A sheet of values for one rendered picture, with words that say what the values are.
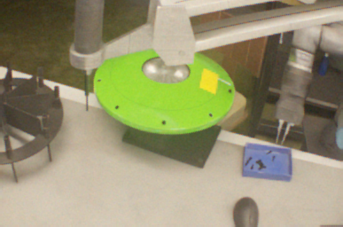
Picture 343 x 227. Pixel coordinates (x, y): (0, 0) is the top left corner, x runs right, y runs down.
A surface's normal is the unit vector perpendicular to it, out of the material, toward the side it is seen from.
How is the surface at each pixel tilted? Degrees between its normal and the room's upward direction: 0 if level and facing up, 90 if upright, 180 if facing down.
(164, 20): 90
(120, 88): 21
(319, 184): 0
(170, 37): 90
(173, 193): 0
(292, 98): 71
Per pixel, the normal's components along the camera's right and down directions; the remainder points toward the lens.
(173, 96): 0.13, -0.65
